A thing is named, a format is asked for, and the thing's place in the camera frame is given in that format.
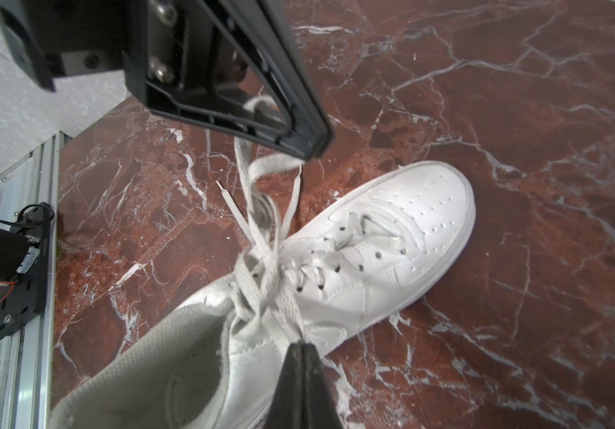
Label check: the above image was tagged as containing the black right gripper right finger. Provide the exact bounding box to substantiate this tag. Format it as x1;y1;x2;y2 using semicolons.
304;343;343;429

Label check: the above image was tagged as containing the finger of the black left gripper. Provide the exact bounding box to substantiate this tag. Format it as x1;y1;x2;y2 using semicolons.
123;1;334;160

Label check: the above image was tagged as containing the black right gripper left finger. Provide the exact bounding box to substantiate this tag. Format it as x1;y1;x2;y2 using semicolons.
264;342;304;429

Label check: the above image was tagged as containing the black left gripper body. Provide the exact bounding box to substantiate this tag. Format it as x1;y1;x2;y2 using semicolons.
0;1;179;91

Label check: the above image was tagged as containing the white sneaker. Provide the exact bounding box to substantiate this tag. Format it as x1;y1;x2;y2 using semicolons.
48;161;476;428

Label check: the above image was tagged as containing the white shoelace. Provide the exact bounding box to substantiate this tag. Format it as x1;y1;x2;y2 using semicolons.
215;95;408;344

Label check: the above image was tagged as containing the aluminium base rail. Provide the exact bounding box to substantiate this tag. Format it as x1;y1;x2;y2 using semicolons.
0;132;70;428

